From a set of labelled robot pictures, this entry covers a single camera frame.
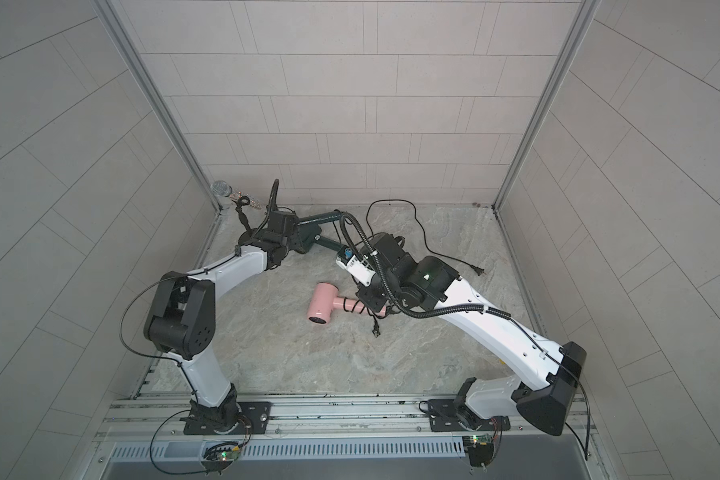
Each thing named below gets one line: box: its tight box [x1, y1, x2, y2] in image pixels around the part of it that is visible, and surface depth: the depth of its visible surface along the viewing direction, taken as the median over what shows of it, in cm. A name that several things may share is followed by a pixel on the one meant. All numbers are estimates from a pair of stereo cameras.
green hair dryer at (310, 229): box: [297, 211, 344, 245], surface depth 96 cm
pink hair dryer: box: [308, 282, 387, 325], surface depth 88 cm
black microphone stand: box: [232, 196, 256, 245], surface depth 98 cm
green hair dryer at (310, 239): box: [303, 234, 346, 253], surface depth 104 cm
